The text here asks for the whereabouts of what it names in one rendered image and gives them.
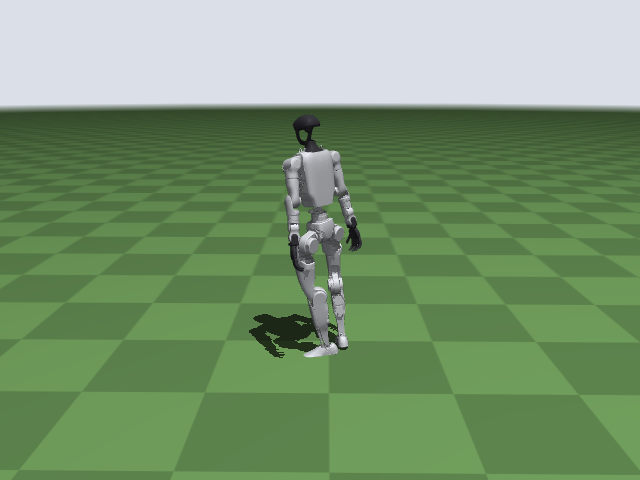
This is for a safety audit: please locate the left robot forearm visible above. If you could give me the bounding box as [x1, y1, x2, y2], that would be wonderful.
[284, 196, 300, 242]

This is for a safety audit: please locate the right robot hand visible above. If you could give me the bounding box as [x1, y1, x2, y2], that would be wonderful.
[346, 217, 362, 252]

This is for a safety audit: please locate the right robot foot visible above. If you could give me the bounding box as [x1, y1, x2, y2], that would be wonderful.
[335, 333, 349, 347]

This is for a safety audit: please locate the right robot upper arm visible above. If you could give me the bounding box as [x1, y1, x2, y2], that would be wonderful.
[329, 151, 347, 197]

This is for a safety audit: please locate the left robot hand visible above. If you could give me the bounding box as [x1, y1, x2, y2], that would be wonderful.
[288, 234, 304, 271]

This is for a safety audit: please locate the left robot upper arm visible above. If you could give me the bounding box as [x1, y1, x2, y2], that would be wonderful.
[282, 155, 301, 208]

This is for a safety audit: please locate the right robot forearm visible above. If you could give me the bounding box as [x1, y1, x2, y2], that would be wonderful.
[338, 188, 356, 225]

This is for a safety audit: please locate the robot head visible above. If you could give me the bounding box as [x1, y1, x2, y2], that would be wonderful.
[293, 115, 324, 153]

